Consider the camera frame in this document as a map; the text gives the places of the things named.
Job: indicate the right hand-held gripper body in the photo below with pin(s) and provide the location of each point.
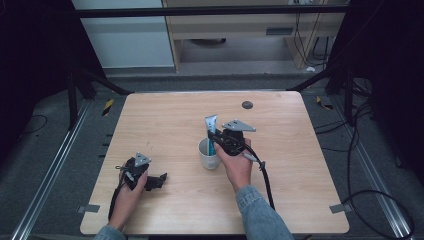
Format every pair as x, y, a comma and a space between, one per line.
235, 135

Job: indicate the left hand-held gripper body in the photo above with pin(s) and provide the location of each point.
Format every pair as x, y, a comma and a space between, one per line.
136, 168

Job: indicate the white toothpaste tube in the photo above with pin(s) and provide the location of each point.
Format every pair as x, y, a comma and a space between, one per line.
211, 128

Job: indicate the white cup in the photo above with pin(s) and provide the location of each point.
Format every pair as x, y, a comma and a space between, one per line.
210, 160

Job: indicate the person's right hand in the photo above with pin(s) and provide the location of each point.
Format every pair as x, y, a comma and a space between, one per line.
237, 168

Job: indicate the person's left hand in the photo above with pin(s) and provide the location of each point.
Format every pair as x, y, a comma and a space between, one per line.
126, 203

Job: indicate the yellow black striped tape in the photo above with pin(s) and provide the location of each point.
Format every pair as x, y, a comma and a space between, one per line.
107, 107
323, 103

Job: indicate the black metal stand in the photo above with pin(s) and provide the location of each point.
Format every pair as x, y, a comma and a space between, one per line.
71, 100
348, 93

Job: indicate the light wooden desk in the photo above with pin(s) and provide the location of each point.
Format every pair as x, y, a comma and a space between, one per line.
233, 28

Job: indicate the white cabinet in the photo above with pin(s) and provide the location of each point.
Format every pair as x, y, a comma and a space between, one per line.
130, 43

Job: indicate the grey table bracket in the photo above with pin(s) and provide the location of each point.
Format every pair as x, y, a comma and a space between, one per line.
89, 208
340, 208

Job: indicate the aluminium floor rail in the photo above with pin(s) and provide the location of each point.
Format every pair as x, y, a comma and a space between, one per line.
50, 173
370, 166

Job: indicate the black horizontal frame bar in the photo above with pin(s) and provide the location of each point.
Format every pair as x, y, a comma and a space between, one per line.
200, 11

